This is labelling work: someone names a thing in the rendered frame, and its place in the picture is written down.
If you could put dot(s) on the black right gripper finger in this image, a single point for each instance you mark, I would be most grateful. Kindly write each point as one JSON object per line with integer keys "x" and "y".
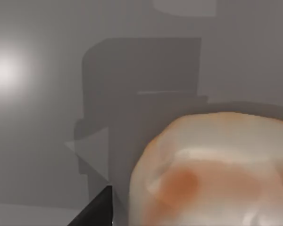
{"x": 100, "y": 210}

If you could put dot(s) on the pale brown bread loaf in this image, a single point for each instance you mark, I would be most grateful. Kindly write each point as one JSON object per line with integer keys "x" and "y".
{"x": 214, "y": 171}

